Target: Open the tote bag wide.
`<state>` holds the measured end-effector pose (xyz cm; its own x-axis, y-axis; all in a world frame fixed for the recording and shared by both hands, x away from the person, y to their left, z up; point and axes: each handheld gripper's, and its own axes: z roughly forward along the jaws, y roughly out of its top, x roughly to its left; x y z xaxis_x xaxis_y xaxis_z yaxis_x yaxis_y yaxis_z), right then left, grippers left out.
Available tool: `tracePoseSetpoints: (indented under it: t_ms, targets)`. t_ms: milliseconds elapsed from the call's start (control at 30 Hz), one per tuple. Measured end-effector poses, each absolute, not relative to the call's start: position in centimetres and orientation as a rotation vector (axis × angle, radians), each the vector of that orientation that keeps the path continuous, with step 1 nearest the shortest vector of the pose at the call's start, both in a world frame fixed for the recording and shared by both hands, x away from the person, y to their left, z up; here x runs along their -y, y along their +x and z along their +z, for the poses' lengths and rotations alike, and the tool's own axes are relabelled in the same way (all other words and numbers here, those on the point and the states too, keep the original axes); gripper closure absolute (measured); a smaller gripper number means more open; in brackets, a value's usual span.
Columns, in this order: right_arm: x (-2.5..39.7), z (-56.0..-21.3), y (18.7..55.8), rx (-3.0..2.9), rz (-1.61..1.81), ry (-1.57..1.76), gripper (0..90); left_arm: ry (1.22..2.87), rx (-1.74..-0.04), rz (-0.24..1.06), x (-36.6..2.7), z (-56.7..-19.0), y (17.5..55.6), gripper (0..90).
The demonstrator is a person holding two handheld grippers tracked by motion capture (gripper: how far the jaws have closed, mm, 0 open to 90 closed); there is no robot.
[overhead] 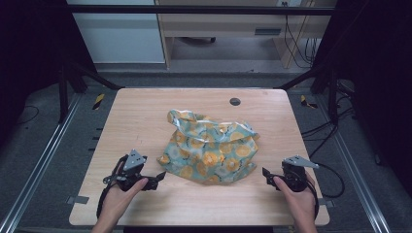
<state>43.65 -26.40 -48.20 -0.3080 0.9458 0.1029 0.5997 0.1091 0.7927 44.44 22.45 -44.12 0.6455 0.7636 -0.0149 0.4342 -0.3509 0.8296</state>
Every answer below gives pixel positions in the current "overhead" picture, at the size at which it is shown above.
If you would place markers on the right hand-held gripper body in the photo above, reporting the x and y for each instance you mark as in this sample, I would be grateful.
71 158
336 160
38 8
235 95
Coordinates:
295 173

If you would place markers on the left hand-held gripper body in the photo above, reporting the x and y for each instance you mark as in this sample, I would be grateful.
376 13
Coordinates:
130 168

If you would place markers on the teal orange-print plastic bag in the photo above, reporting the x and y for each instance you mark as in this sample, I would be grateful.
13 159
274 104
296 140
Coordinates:
208 150

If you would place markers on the person's right hand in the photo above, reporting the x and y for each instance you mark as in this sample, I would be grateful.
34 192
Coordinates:
296 200

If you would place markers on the person's left hand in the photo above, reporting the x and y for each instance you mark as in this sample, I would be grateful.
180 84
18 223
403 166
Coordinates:
118 199

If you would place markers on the grey tape strip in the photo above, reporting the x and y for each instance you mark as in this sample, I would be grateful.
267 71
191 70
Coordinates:
325 203
77 199

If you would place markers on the yellow black hazard tape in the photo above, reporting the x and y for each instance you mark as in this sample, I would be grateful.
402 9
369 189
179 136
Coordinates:
306 102
98 101

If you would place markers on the grey table grommet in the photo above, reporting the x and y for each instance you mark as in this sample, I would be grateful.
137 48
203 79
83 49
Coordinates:
234 101

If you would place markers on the white cabinet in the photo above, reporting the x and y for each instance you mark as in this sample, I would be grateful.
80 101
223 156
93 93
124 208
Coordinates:
118 34

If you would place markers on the light wooden desk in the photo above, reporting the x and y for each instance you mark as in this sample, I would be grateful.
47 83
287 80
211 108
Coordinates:
223 32

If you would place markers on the aluminium floor rail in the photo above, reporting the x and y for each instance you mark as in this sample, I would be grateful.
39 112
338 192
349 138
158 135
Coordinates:
35 168
359 181

